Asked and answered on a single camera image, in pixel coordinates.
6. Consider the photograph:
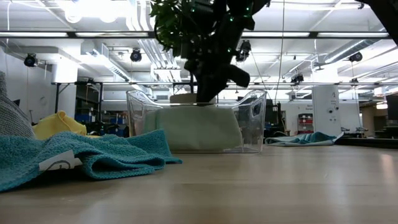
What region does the grey microfiber towel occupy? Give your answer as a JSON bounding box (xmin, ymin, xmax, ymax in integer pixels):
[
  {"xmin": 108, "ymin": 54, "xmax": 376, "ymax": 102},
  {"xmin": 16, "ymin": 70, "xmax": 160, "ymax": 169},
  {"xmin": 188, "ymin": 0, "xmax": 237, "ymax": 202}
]
[{"xmin": 0, "ymin": 70, "xmax": 37, "ymax": 139}]

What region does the red storage shelf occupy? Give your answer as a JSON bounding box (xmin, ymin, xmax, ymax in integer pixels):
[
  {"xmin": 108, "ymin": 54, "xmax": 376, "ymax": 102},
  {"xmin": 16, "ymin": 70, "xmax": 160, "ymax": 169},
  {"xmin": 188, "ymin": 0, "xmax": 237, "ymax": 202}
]
[{"xmin": 297, "ymin": 113, "xmax": 314, "ymax": 135}]

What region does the black metal table frame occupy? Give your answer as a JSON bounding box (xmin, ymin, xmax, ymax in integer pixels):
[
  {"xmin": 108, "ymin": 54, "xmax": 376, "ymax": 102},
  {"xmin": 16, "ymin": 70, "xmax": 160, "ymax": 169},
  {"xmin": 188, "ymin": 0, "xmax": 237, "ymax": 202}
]
[{"xmin": 334, "ymin": 136, "xmax": 398, "ymax": 149}]

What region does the black ceiling-hung camera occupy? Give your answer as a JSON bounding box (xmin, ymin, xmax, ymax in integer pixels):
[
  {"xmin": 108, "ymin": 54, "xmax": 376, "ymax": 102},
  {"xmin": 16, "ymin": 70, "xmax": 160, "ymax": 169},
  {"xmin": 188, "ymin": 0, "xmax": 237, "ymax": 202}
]
[
  {"xmin": 129, "ymin": 49, "xmax": 143, "ymax": 63},
  {"xmin": 235, "ymin": 39, "xmax": 252, "ymax": 63},
  {"xmin": 24, "ymin": 53, "xmax": 39, "ymax": 68},
  {"xmin": 290, "ymin": 73, "xmax": 305, "ymax": 85},
  {"xmin": 348, "ymin": 51, "xmax": 364, "ymax": 63}
]

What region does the light blue microfiber towel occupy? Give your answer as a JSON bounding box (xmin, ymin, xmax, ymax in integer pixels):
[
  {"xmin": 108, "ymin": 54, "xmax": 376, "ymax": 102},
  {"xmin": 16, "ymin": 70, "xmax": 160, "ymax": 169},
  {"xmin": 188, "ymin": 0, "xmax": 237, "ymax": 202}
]
[{"xmin": 264, "ymin": 131, "xmax": 345, "ymax": 147}]

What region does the clear plastic bin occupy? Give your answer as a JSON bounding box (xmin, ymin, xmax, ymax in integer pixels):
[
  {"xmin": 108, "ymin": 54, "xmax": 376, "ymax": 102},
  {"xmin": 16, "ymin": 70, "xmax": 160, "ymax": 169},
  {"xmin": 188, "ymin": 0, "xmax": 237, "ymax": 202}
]
[{"xmin": 126, "ymin": 89, "xmax": 267, "ymax": 154}]

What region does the pale green microfiber towel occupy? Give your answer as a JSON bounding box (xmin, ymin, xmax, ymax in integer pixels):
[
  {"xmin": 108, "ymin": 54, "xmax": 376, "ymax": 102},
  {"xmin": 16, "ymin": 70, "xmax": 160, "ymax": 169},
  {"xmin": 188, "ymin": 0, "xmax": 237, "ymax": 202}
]
[{"xmin": 144, "ymin": 105, "xmax": 243, "ymax": 152}]

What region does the long ceiling light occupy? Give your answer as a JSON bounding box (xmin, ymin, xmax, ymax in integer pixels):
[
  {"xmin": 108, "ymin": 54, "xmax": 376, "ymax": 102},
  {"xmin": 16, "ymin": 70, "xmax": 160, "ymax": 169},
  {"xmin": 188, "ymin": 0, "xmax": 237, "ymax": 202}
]
[
  {"xmin": 0, "ymin": 31, "xmax": 68, "ymax": 38},
  {"xmin": 317, "ymin": 31, "xmax": 390, "ymax": 38},
  {"xmin": 75, "ymin": 31, "xmax": 150, "ymax": 38},
  {"xmin": 241, "ymin": 31, "xmax": 311, "ymax": 38}
]

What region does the black background table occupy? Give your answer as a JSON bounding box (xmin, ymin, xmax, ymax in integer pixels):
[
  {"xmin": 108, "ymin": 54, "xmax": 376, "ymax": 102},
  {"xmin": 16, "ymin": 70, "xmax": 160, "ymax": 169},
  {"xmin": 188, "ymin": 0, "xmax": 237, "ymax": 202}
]
[{"xmin": 51, "ymin": 81, "xmax": 104, "ymax": 131}]

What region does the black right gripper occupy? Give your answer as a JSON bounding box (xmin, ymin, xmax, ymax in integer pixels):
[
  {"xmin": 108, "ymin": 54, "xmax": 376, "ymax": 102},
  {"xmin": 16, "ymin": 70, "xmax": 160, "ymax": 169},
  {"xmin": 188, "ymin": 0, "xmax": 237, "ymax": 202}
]
[{"xmin": 183, "ymin": 12, "xmax": 254, "ymax": 103}]

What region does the yellow microfiber towel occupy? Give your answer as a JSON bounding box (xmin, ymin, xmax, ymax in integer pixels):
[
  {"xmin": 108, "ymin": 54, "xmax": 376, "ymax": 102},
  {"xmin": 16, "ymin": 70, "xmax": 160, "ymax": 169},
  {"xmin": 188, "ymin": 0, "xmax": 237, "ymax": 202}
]
[{"xmin": 32, "ymin": 110, "xmax": 100, "ymax": 141}]

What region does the white pillar kiosk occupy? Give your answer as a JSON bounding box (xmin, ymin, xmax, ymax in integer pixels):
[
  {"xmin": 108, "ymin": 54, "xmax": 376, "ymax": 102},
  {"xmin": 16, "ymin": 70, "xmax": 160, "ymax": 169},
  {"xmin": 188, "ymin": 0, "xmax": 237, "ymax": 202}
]
[{"xmin": 312, "ymin": 85, "xmax": 342, "ymax": 137}]

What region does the dark computer monitor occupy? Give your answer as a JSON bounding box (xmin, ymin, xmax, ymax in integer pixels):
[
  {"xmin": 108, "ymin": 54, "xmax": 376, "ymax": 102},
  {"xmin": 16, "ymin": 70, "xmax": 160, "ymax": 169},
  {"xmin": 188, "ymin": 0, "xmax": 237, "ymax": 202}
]
[{"xmin": 386, "ymin": 94, "xmax": 398, "ymax": 121}]

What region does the teal microfiber towel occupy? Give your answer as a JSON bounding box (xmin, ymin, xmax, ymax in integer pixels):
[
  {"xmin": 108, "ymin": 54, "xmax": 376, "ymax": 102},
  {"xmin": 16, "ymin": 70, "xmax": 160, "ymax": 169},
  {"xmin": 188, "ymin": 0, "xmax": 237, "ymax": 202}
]
[{"xmin": 0, "ymin": 129, "xmax": 183, "ymax": 193}]

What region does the white plant pot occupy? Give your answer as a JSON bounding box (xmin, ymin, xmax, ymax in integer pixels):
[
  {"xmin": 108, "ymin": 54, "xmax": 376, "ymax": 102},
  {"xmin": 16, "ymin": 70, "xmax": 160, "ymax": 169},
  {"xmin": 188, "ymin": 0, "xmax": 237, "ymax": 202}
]
[{"xmin": 169, "ymin": 93, "xmax": 217, "ymax": 108}]

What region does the green leafy plant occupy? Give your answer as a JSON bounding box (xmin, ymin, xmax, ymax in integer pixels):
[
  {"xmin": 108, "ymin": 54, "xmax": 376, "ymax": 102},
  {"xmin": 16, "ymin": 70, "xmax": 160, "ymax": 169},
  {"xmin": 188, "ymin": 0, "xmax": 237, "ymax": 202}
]
[{"xmin": 149, "ymin": 0, "xmax": 218, "ymax": 60}]

